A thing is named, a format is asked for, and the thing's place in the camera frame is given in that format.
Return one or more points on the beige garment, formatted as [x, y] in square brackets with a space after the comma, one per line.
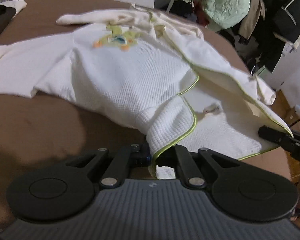
[252, 20]

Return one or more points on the black jacket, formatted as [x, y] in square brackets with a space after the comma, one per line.
[285, 22]

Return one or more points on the cardboard box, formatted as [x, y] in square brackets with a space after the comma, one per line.
[290, 115]

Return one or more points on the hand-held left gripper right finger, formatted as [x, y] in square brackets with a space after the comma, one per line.
[182, 157]

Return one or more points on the white folded cloth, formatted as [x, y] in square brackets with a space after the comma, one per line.
[15, 5]

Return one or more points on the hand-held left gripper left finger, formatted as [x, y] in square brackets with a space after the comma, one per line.
[142, 159]

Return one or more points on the white waffle garment green trim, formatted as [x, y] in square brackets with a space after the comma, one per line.
[130, 80]

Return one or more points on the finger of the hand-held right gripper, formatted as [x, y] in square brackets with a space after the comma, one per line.
[272, 135]

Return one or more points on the light green quilted jacket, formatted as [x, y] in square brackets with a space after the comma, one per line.
[222, 5]

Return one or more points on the dark clothing pile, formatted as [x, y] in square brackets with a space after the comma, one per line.
[182, 8]

